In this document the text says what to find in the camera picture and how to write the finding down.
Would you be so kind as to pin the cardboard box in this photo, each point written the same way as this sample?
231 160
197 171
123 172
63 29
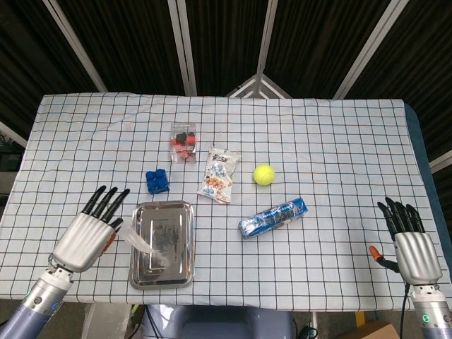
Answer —
370 331

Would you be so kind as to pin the clear box of red clips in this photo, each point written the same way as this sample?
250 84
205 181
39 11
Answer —
183 143

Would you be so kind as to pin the checkered white tablecloth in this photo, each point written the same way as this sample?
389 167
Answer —
282 134

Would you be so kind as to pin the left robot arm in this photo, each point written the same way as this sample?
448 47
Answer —
35 303

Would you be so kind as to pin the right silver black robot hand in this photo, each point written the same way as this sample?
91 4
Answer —
415 252

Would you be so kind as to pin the silver metal tray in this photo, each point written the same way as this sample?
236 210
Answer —
162 245

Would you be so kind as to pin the white snack bag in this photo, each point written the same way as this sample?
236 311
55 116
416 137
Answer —
219 175

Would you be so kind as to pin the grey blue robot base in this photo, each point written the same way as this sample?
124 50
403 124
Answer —
219 323

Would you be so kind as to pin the yellow tennis ball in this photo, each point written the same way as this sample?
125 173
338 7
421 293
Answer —
264 174

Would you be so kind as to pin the blue toy building block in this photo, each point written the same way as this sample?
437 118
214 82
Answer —
157 181

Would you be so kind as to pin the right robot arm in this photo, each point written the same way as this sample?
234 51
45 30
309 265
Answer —
432 312

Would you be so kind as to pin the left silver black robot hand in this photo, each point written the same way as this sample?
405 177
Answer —
84 238

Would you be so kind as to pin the blue biscuit package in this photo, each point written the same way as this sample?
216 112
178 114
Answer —
273 218

